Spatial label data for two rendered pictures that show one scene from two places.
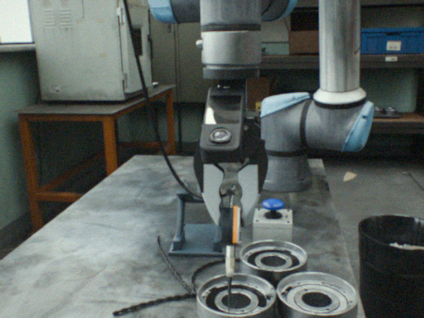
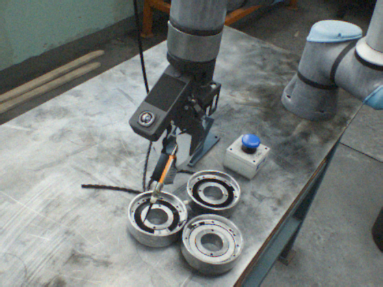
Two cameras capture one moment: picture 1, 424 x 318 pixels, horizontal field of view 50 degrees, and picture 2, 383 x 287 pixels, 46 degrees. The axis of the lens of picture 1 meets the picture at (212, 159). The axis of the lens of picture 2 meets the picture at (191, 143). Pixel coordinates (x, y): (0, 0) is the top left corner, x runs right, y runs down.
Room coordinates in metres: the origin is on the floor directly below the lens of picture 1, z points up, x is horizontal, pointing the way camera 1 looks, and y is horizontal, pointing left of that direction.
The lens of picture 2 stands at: (0.05, -0.23, 1.43)
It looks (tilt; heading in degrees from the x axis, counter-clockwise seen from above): 39 degrees down; 18
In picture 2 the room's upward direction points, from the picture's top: 10 degrees clockwise
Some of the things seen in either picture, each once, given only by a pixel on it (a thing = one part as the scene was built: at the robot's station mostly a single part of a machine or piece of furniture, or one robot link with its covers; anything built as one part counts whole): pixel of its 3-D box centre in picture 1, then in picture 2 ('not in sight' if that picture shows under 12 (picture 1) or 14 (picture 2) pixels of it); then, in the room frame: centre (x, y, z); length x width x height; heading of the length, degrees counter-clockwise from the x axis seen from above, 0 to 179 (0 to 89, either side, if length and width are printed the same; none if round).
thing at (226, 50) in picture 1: (228, 50); (192, 38); (0.59, -0.02, 1.15); 0.08 x 0.08 x 0.05
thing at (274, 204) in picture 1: (272, 213); (249, 147); (0.79, -0.11, 0.85); 0.04 x 0.04 x 0.05
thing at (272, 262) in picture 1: (272, 265); (212, 195); (0.65, -0.09, 0.82); 0.10 x 0.10 x 0.04
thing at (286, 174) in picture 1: (283, 164); (314, 89); (1.13, -0.18, 0.85); 0.15 x 0.15 x 0.10
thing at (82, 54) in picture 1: (102, 50); not in sight; (3.10, 0.71, 1.10); 0.62 x 0.61 x 0.65; 171
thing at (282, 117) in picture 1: (287, 120); (331, 50); (1.12, -0.19, 0.97); 0.13 x 0.12 x 0.14; 60
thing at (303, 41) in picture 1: (310, 33); not in sight; (4.16, -0.89, 1.19); 0.52 x 0.42 x 0.38; 81
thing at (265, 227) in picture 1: (273, 224); (247, 154); (0.80, -0.11, 0.82); 0.08 x 0.07 x 0.05; 171
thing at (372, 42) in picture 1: (388, 41); not in sight; (4.06, -1.55, 1.11); 0.52 x 0.38 x 0.22; 81
